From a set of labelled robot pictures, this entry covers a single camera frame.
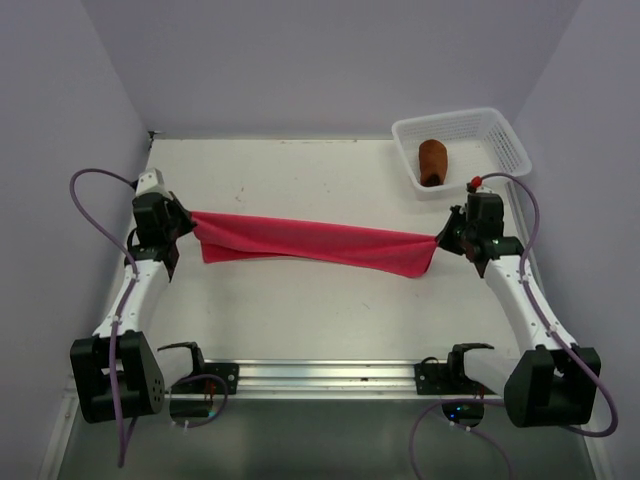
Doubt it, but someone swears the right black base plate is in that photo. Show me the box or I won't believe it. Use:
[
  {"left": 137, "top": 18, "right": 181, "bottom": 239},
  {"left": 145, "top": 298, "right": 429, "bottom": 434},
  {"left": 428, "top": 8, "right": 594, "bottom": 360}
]
[{"left": 413, "top": 357, "right": 482, "bottom": 396}]

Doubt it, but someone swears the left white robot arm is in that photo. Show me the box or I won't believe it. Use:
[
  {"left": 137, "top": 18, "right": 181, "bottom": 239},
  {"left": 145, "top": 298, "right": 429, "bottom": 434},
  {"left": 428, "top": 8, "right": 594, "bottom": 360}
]
[{"left": 70, "top": 193, "right": 208, "bottom": 423}]

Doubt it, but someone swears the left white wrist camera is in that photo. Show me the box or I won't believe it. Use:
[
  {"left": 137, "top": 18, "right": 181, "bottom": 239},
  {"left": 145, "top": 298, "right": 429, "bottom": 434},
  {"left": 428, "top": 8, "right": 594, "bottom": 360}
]
[{"left": 135, "top": 168, "right": 170, "bottom": 198}]

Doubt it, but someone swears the white plastic basket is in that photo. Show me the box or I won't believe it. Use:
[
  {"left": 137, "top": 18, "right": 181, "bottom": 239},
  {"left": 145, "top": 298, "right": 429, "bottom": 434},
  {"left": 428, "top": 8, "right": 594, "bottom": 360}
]
[{"left": 391, "top": 107, "right": 532, "bottom": 200}]

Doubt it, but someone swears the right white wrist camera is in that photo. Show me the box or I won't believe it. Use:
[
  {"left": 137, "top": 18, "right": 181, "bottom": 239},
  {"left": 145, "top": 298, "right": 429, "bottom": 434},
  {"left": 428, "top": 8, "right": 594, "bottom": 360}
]
[{"left": 476, "top": 185, "right": 494, "bottom": 194}]

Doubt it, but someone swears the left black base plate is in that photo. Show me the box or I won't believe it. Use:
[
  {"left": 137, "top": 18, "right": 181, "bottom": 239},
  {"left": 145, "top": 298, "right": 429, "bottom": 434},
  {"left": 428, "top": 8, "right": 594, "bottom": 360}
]
[{"left": 192, "top": 362, "right": 240, "bottom": 396}]

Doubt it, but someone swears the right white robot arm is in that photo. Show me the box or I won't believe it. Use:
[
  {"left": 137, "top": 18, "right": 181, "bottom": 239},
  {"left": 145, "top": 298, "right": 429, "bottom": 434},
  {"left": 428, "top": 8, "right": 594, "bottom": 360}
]
[{"left": 437, "top": 192, "right": 601, "bottom": 428}]

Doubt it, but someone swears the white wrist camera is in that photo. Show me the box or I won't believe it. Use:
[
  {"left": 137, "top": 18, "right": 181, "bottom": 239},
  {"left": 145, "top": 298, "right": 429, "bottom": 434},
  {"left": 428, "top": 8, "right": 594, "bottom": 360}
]
[
  {"left": 476, "top": 185, "right": 494, "bottom": 194},
  {"left": 135, "top": 168, "right": 170, "bottom": 198}
]

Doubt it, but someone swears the pink towel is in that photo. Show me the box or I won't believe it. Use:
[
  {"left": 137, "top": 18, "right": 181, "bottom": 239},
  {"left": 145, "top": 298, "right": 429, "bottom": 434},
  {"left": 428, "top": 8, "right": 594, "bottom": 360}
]
[{"left": 192, "top": 211, "right": 437, "bottom": 278}]

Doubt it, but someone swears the aluminium mounting rail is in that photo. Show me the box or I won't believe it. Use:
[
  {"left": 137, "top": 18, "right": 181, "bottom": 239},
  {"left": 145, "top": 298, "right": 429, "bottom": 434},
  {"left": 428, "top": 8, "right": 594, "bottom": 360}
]
[{"left": 164, "top": 358, "right": 495, "bottom": 404}]

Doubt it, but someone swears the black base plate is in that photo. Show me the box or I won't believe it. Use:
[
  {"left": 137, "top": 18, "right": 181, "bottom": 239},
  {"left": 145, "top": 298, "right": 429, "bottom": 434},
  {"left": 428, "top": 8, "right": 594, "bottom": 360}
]
[
  {"left": 192, "top": 362, "right": 240, "bottom": 396},
  {"left": 413, "top": 357, "right": 482, "bottom": 396}
]

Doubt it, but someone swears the brown towel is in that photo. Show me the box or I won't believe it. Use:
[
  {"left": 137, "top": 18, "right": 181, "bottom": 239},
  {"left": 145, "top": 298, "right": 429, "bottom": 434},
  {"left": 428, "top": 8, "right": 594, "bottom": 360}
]
[{"left": 418, "top": 139, "right": 448, "bottom": 187}]

